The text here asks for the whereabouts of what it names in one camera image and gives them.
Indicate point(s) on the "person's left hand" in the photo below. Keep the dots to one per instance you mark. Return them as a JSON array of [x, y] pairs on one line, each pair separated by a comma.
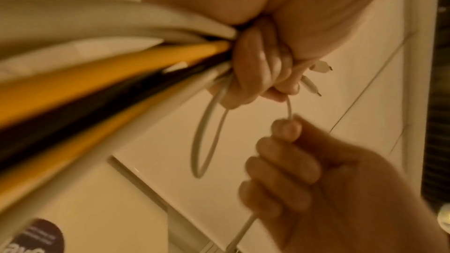
[[288, 10]]

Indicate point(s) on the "person's right hand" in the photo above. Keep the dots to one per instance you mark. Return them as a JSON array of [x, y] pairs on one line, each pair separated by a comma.
[[351, 190]]

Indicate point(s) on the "small round white object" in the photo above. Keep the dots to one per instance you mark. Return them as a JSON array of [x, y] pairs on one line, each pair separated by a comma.
[[443, 217]]

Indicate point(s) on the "dark slatted shutter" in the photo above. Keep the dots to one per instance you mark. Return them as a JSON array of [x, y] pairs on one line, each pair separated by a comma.
[[437, 107]]

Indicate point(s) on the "white appliance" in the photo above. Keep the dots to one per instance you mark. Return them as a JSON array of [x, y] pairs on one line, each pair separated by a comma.
[[112, 213]]

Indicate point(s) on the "round black sticker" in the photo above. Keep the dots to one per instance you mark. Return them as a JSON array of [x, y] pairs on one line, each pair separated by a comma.
[[40, 236]]

